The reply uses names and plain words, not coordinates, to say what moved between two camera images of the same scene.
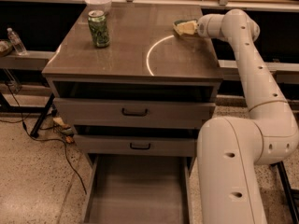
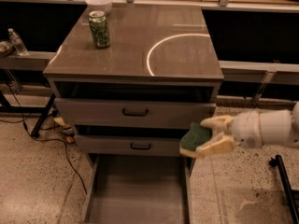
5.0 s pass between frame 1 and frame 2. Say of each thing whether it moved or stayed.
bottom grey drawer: stayed
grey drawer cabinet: stayed
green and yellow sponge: moved
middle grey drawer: stayed
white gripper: moved
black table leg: stayed
